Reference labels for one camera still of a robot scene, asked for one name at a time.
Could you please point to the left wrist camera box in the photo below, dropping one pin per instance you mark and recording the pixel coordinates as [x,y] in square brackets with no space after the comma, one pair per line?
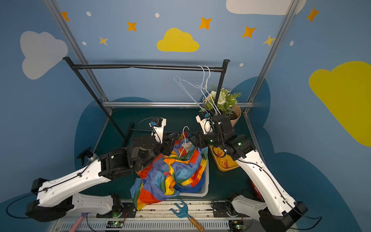
[157,126]

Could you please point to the artificial white flowers plant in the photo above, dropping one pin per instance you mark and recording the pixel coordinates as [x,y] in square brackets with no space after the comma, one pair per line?
[225,104]

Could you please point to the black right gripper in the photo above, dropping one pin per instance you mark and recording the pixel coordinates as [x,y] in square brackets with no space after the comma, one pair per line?
[201,139]

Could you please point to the black clothes rack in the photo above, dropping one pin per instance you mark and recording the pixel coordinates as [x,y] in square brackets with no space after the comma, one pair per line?
[112,136]

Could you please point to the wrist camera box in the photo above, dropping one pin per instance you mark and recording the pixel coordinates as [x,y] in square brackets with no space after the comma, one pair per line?
[204,120]
[157,126]

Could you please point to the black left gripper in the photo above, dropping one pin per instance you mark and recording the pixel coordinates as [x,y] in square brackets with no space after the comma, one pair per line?
[167,140]

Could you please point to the yellow plastic tray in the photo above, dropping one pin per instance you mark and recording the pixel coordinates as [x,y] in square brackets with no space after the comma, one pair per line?
[224,164]

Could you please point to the white plastic laundry basket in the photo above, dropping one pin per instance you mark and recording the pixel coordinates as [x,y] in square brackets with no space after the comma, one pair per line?
[201,189]

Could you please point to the white hanger rainbow jacket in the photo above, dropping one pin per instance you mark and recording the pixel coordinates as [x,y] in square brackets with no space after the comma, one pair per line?
[185,145]

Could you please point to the purple silicone spatula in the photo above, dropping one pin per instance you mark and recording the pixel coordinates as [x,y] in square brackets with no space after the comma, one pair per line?
[77,223]

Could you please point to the beige faceted flower pot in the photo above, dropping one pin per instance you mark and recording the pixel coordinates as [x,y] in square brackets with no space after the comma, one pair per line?
[235,116]

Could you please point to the blue garden fork tool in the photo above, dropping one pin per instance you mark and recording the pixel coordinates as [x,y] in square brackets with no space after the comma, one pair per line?
[183,213]

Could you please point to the rainbow striped jacket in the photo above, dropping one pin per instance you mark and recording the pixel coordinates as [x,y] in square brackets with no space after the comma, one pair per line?
[156,183]

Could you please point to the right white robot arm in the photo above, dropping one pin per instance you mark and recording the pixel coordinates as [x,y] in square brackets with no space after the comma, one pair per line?
[279,211]

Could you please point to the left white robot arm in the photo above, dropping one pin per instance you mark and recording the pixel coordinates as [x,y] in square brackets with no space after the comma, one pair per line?
[59,197]

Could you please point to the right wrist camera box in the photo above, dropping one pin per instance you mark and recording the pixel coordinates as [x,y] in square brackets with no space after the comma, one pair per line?
[204,120]

